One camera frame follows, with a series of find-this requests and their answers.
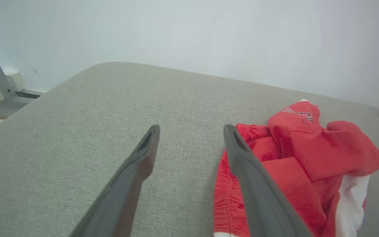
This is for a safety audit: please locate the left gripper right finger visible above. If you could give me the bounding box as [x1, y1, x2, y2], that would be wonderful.
[223, 124, 313, 237]

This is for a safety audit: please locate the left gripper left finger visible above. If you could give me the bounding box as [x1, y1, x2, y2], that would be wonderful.
[69, 124, 161, 237]

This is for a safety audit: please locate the red garment with white panel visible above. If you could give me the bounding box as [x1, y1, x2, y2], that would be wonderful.
[213, 99, 379, 237]

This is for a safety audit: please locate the grey fabric sofa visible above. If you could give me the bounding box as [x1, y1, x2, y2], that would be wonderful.
[0, 62, 379, 237]

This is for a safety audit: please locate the dark baseboard strip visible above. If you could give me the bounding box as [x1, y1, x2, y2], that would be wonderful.
[14, 89, 45, 99]

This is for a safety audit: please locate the white wall box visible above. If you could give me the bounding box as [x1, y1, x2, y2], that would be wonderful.
[6, 72, 26, 92]

